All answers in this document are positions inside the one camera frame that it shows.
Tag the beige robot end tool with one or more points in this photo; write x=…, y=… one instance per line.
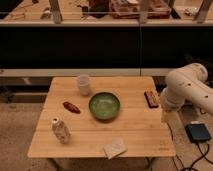
x=166, y=116

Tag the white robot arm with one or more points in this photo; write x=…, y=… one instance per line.
x=187, y=83

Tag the white patterned bottle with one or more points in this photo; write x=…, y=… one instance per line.
x=60, y=130

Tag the dark rectangular chocolate bar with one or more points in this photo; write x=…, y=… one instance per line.
x=151, y=99

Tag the black foot pedal box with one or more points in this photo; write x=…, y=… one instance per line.
x=197, y=133

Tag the wooden folding table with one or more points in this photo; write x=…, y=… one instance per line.
x=75, y=126

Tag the beige sponge block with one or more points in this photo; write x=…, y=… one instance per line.
x=115, y=148

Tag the green ceramic bowl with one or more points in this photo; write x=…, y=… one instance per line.
x=104, y=106

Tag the white plastic cup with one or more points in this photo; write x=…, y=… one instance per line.
x=83, y=84

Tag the reddish brown oblong object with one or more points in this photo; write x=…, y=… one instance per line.
x=71, y=107

